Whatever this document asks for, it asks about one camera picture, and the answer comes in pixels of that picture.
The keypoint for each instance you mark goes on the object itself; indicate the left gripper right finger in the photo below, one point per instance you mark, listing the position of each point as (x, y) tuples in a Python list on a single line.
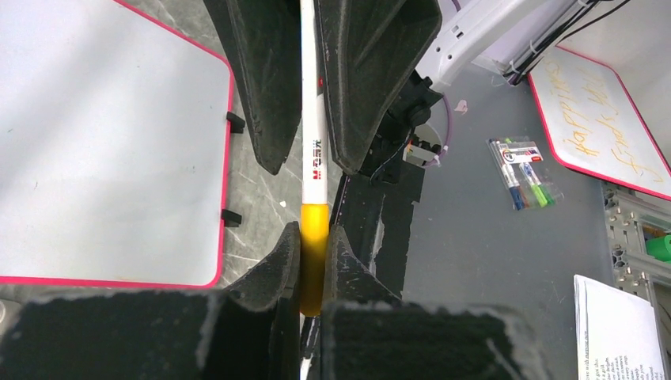
[(469, 341)]

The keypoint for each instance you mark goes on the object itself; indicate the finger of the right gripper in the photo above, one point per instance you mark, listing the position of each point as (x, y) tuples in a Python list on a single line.
[(368, 51), (261, 40)]

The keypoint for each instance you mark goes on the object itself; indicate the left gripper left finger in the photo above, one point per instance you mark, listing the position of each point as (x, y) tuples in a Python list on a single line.
[(248, 330)]

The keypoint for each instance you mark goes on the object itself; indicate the yellow marker cap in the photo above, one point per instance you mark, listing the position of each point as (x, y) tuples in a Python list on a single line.
[(314, 233)]

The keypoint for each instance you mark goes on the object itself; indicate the white marker pen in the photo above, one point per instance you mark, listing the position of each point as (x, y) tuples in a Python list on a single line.
[(313, 124)]

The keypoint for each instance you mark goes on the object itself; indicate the pink framed whiteboard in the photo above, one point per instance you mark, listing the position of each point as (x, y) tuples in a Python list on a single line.
[(114, 148)]

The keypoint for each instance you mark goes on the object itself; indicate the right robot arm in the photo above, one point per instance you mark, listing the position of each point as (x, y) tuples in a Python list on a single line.
[(473, 29)]

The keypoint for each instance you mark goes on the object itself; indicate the marker pack in plastic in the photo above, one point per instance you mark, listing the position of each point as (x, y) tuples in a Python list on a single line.
[(523, 172)]

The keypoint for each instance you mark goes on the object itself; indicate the printed paper sheets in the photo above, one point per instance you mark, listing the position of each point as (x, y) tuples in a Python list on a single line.
[(616, 334)]

